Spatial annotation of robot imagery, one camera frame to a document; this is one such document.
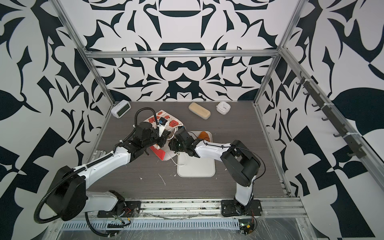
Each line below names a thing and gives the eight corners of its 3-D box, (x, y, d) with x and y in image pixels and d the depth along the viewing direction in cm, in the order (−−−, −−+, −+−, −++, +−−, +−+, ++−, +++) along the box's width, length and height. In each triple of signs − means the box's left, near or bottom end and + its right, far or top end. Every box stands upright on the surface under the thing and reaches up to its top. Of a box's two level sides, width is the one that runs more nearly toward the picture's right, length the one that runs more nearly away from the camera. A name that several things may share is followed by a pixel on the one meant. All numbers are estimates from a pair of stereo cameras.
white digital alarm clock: (114, 117, 113) (110, 110, 107) (126, 106, 120) (123, 99, 114) (120, 119, 111) (115, 112, 105) (131, 108, 118) (128, 101, 112)
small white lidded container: (214, 109, 117) (214, 106, 115) (221, 102, 121) (221, 99, 119) (224, 115, 113) (225, 113, 111) (231, 108, 117) (232, 106, 115)
